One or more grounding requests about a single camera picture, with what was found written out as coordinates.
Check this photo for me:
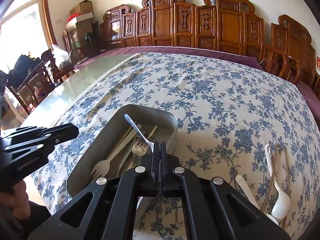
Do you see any person's dark clothing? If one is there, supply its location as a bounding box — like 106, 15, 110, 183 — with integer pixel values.
0, 199, 53, 240

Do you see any carved wooden armchair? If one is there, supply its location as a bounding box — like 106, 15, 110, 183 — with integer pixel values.
271, 14, 320, 98

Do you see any black bag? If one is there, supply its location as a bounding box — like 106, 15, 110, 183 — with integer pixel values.
8, 54, 42, 86

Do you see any purple armchair cushion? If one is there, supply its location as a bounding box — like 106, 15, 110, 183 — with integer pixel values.
296, 81, 320, 121

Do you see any carved wooden sofa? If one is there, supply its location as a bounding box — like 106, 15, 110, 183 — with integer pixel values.
99, 0, 291, 81

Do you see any blue floral tablecloth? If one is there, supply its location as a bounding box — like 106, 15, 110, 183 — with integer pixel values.
20, 52, 320, 240

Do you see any cardboard boxes stack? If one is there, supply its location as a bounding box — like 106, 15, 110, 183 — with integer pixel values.
66, 20, 101, 57

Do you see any metal spoon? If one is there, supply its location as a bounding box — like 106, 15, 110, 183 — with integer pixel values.
124, 113, 154, 154

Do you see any long purple sofa cushion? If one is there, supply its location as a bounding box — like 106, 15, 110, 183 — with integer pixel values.
74, 45, 264, 72

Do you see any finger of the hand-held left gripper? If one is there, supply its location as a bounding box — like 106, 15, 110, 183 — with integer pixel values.
2, 130, 79, 154
0, 123, 79, 142

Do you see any rectangular metal tray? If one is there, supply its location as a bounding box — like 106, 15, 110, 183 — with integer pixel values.
67, 104, 179, 198

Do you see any dark wooden dining chair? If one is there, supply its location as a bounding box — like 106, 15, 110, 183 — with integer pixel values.
5, 52, 63, 114

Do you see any white plastic bag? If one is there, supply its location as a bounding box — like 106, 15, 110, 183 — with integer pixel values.
51, 44, 73, 71

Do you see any wooden door frame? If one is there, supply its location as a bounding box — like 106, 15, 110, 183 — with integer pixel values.
0, 0, 58, 57

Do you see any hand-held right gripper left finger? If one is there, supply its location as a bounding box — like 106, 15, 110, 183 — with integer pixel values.
27, 141, 161, 240

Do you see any cream plastic fork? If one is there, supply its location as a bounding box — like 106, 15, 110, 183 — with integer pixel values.
90, 124, 142, 178

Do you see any white ceramic spoon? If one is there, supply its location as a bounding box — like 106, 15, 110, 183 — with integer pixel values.
235, 175, 279, 227
264, 144, 291, 219

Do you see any brown cardboard box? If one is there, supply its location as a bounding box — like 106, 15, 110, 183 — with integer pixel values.
69, 0, 94, 18

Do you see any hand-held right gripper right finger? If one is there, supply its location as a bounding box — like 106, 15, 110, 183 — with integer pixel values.
161, 142, 292, 240

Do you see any person's left hand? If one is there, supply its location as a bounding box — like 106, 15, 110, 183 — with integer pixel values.
9, 179, 31, 218

